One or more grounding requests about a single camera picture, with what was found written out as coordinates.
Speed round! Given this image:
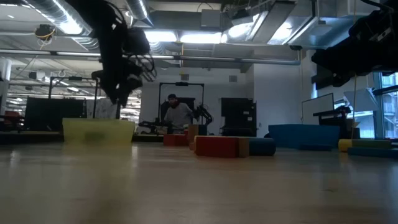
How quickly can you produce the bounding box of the person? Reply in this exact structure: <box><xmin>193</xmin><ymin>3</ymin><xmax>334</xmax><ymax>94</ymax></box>
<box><xmin>164</xmin><ymin>93</ymin><xmax>195</xmax><ymax>135</ymax></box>

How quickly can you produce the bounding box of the yellow hanging cord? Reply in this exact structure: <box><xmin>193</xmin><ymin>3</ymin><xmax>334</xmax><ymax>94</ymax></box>
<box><xmin>351</xmin><ymin>73</ymin><xmax>358</xmax><ymax>140</ymax></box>

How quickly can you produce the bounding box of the blue cylinder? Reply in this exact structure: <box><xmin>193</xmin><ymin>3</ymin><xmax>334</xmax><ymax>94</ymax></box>
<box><xmin>248</xmin><ymin>137</ymin><xmax>277</xmax><ymax>157</ymax></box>

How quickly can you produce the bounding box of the grey ventilation box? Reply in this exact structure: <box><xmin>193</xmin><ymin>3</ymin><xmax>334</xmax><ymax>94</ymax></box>
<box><xmin>200</xmin><ymin>9</ymin><xmax>222</xmax><ymax>31</ymax></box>

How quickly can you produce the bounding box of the background workbench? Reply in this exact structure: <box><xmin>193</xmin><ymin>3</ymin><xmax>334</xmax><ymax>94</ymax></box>
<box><xmin>136</xmin><ymin>119</ymin><xmax>222</xmax><ymax>137</ymax></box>

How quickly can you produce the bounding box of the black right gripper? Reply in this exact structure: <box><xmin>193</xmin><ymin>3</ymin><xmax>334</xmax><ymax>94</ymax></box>
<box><xmin>311</xmin><ymin>39</ymin><xmax>398</xmax><ymax>88</ymax></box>

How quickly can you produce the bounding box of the white tilted board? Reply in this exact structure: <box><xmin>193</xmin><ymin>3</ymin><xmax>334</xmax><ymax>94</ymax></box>
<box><xmin>343</xmin><ymin>87</ymin><xmax>381</xmax><ymax>113</ymax></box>

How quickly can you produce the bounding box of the blue bin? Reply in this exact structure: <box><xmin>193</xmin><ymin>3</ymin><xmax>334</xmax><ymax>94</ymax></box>
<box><xmin>267</xmin><ymin>123</ymin><xmax>340</xmax><ymax>149</ymax></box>

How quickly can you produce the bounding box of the black panel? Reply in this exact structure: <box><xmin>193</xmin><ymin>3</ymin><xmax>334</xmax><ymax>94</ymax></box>
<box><xmin>24</xmin><ymin>96</ymin><xmax>87</xmax><ymax>131</ymax></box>

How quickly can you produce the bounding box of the round silver ceiling duct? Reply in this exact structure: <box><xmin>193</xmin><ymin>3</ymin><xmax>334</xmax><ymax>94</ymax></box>
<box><xmin>125</xmin><ymin>0</ymin><xmax>154</xmax><ymax>28</ymax></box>
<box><xmin>24</xmin><ymin>0</ymin><xmax>94</xmax><ymax>35</ymax></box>

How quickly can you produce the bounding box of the yellow cylinder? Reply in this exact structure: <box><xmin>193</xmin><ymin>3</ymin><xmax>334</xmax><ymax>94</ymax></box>
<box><xmin>338</xmin><ymin>138</ymin><xmax>353</xmax><ymax>153</ymax></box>

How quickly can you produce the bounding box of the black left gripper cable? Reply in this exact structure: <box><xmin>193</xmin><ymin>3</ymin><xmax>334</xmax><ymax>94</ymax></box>
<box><xmin>133</xmin><ymin>54</ymin><xmax>158</xmax><ymax>84</ymax></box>

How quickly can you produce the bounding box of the yellow black cable reel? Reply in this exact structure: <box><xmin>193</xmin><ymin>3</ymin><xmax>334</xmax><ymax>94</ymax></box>
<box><xmin>34</xmin><ymin>24</ymin><xmax>57</xmax><ymax>42</ymax></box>

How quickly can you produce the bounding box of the grey ceiling pipe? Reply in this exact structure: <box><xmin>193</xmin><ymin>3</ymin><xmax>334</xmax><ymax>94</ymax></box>
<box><xmin>0</xmin><ymin>49</ymin><xmax>301</xmax><ymax>66</ymax></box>

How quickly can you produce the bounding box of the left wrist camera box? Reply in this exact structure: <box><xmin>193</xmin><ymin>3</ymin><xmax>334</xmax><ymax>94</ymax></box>
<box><xmin>123</xmin><ymin>27</ymin><xmax>151</xmax><ymax>56</ymax></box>

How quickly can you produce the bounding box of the desk with black equipment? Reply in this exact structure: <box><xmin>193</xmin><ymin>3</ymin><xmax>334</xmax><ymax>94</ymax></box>
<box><xmin>312</xmin><ymin>105</ymin><xmax>361</xmax><ymax>140</ymax></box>

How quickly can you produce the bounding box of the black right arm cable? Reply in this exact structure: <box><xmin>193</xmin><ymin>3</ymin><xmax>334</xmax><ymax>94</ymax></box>
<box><xmin>360</xmin><ymin>0</ymin><xmax>390</xmax><ymax>11</ymax></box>

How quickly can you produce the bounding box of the black equipment cabinet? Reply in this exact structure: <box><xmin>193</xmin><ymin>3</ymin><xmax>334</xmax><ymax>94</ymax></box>
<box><xmin>221</xmin><ymin>97</ymin><xmax>257</xmax><ymax>138</ymax></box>

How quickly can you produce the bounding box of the glass window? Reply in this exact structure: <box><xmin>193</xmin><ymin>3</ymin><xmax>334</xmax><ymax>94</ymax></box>
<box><xmin>373</xmin><ymin>73</ymin><xmax>398</xmax><ymax>139</ymax></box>

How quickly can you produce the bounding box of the translucent yellow bin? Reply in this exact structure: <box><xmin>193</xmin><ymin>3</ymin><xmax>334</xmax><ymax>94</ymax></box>
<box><xmin>62</xmin><ymin>117</ymin><xmax>136</xmax><ymax>144</ymax></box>

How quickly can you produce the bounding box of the large red block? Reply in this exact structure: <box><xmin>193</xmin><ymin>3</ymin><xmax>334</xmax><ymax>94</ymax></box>
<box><xmin>195</xmin><ymin>136</ymin><xmax>240</xmax><ymax>159</ymax></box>

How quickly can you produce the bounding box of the white patterned board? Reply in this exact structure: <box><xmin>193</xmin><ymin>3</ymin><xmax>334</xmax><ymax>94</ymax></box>
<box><xmin>94</xmin><ymin>98</ymin><xmax>121</xmax><ymax>119</ymax></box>

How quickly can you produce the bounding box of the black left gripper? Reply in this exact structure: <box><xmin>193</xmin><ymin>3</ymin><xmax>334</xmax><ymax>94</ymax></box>
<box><xmin>91</xmin><ymin>53</ymin><xmax>146</xmax><ymax>108</ymax></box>

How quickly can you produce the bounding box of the tall tan block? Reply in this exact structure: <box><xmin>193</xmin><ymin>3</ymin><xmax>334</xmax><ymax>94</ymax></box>
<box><xmin>187</xmin><ymin>124</ymin><xmax>200</xmax><ymax>144</ymax></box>

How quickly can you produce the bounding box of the ceiling light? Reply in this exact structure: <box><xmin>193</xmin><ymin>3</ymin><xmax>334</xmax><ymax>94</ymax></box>
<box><xmin>144</xmin><ymin>30</ymin><xmax>223</xmax><ymax>45</ymax></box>

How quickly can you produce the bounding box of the rectangular silver duct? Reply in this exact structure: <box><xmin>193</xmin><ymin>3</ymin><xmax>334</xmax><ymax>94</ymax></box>
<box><xmin>222</xmin><ymin>0</ymin><xmax>351</xmax><ymax>50</ymax></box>

